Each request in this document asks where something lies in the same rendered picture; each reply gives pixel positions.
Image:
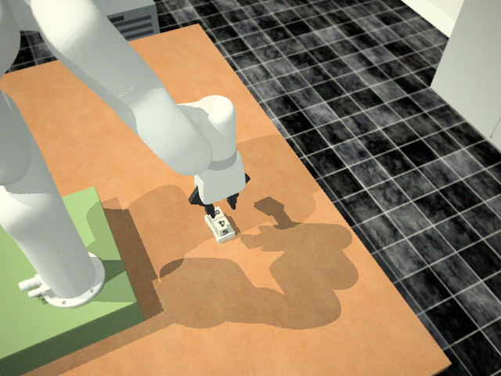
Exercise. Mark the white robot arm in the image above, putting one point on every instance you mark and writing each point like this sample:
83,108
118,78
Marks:
32,210

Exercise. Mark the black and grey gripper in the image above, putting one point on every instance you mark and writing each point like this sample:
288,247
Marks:
212,186

